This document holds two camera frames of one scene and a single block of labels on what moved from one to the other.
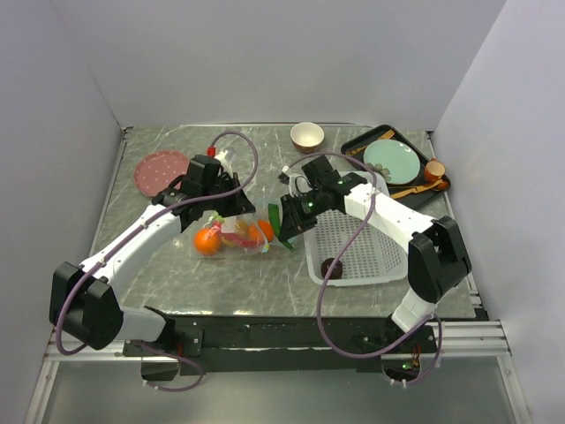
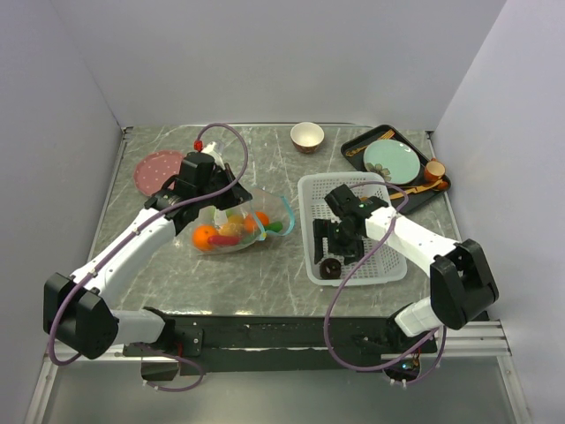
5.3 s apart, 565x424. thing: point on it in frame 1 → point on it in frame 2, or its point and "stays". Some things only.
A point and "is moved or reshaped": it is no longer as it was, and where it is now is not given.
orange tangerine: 260,230 → 251,223
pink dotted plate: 155,170 stays
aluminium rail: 469,338 stays
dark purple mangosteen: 337,271 stays
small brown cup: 434,170 stays
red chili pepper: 244,241 → 223,239
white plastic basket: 378,256 stays
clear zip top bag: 237,235 is moved or reshaped
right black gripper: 293,221 → 323,228
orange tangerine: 207,241 stays
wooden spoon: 439,185 stays
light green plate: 397,162 stays
